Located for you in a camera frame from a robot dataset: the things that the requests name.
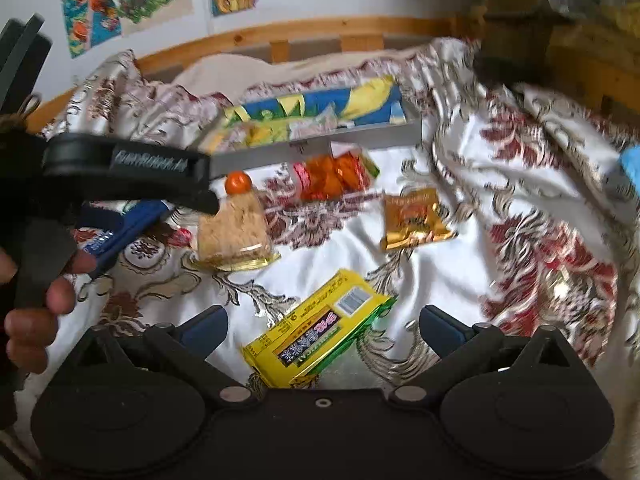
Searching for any wooden cabinet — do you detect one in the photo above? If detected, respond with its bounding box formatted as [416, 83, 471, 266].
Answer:
[547, 22, 640, 118]

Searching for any small orange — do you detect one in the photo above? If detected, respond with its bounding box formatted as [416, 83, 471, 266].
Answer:
[225, 171, 252, 196]

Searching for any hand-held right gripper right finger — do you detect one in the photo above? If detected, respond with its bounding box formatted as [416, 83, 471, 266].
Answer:
[390, 305, 586, 408]

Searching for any yellow snack packet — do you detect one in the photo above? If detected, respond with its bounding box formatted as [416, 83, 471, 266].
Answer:
[242, 269, 397, 390]

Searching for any beige pillow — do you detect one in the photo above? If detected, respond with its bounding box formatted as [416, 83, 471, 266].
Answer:
[172, 52, 406, 107]

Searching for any wooden bed headboard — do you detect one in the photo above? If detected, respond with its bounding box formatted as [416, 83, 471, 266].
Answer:
[25, 12, 483, 133]

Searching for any clear packet with brown figure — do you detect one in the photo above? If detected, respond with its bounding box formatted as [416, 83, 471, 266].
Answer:
[380, 188, 458, 253]

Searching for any dark grey panel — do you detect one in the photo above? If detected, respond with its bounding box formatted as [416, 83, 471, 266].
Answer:
[0, 14, 53, 118]

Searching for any floral satin blanket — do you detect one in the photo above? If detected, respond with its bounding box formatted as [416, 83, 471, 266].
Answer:
[40, 37, 640, 411]

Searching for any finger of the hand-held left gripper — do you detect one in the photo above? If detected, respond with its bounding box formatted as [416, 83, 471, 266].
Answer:
[167, 186, 221, 214]

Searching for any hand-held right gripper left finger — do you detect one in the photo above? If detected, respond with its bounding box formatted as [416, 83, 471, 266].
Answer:
[65, 305, 261, 408]

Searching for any tan rice cracker packet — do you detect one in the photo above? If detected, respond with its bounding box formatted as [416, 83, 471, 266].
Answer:
[192, 194, 282, 273]

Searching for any dark blue sachet pack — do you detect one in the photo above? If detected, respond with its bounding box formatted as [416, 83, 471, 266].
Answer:
[75, 199, 172, 281]

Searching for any clear packet of orange candies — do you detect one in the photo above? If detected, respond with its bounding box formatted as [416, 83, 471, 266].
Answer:
[292, 144, 382, 202]

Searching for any person's left hand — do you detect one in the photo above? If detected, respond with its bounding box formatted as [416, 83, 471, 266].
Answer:
[4, 250, 98, 374]

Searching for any dark hanging cloth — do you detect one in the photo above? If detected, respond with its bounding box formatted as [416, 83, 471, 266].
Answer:
[472, 0, 553, 88]

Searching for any light blue object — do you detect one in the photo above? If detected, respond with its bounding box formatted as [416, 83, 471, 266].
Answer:
[619, 144, 640, 195]

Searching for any cartoon figures wall poster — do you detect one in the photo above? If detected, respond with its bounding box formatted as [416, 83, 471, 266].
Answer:
[61, 0, 195, 59]

